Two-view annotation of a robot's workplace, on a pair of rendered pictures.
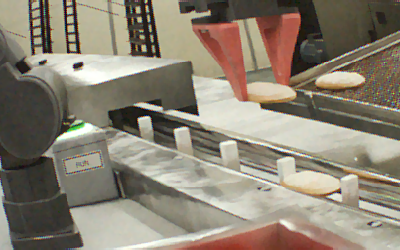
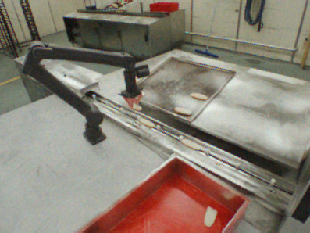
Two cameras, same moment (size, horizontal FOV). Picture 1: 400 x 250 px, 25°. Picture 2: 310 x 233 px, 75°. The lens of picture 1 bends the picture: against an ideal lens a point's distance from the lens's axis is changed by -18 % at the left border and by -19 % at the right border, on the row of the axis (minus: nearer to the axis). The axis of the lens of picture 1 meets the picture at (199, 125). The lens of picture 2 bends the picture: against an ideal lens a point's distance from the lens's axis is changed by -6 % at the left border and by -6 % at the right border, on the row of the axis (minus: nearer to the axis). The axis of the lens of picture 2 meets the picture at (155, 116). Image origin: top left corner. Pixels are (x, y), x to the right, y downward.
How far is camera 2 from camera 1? 55 cm
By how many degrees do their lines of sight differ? 36
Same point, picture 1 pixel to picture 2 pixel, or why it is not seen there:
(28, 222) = (94, 137)
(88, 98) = (80, 91)
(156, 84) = (92, 86)
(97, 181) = not seen: hidden behind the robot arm
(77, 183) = not seen: hidden behind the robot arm
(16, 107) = (94, 118)
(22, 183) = (93, 130)
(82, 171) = not seen: hidden behind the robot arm
